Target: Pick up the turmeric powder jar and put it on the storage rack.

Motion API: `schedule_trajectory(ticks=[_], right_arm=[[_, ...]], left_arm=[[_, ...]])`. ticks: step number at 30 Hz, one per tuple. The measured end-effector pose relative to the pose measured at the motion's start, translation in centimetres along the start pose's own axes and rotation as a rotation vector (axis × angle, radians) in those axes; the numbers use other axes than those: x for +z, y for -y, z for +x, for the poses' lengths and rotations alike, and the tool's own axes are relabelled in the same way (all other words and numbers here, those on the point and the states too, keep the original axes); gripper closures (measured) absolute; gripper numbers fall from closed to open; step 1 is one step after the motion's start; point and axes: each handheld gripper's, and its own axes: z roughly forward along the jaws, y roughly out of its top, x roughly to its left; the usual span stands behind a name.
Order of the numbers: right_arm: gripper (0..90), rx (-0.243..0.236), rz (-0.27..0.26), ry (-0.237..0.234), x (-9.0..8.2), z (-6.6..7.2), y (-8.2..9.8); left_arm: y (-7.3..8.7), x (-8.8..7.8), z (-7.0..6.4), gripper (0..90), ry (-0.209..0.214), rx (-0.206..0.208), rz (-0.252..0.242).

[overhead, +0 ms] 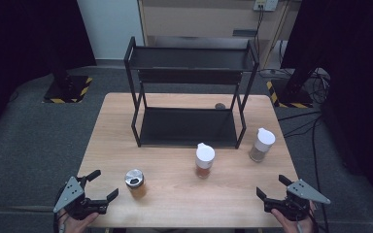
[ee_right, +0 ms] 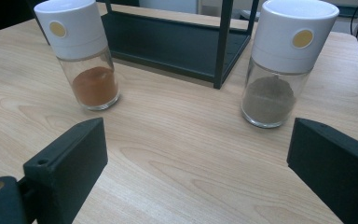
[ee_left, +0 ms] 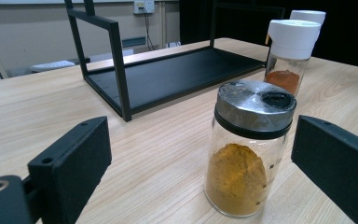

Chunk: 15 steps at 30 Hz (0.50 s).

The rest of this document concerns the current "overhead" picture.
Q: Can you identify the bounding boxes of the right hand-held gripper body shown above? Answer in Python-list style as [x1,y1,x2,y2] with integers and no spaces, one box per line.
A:
[263,179,332,222]

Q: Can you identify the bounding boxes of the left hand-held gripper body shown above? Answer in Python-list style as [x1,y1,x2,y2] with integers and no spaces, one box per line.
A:
[52,176,110,221]

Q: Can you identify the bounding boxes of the amber jar with silver lid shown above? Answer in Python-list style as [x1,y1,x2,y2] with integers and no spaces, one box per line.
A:
[124,168,148,199]

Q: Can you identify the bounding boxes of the red-brown spice jar white lid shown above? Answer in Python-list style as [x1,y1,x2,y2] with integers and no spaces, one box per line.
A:
[194,142,216,180]

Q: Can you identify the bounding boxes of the black metal two-tier shelf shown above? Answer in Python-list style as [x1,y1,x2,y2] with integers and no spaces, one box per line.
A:
[123,36,260,150]

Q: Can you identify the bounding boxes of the person's left hand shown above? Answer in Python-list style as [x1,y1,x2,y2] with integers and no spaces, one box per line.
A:
[57,208,100,233]

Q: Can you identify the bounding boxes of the person's right hand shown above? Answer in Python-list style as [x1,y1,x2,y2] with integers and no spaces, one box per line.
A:
[270,200,313,233]

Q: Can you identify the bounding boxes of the grey spice jar white lid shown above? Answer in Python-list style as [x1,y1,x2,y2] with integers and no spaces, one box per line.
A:
[248,127,277,163]

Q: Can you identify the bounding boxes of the black stand with striped base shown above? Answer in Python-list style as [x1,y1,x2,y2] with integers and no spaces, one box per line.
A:
[43,61,94,105]
[265,57,315,109]

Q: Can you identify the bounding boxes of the dark curtain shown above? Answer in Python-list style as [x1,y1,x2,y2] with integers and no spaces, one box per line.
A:
[280,0,373,212]
[0,0,97,145]

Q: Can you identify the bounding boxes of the grey label on cabinet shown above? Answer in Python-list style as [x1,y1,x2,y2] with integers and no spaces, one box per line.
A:
[232,29,258,38]

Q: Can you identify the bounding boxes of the white power outlet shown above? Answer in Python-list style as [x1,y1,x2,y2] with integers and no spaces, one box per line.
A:
[253,0,280,13]

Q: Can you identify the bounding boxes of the light wooden cabinet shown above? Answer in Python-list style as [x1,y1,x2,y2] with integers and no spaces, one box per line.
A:
[137,0,302,69]

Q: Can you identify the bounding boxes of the right hand-held gripper cable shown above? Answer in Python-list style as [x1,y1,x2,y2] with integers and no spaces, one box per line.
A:
[295,207,321,233]

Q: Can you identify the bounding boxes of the long black floor cable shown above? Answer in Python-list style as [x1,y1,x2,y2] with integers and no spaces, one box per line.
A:
[277,110,330,233]

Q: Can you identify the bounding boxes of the bundle of floor cables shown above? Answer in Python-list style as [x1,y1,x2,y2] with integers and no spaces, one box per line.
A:
[258,66,332,105]

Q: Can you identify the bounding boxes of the black cable from outlet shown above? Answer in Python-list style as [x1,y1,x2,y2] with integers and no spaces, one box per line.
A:
[254,6,264,61]

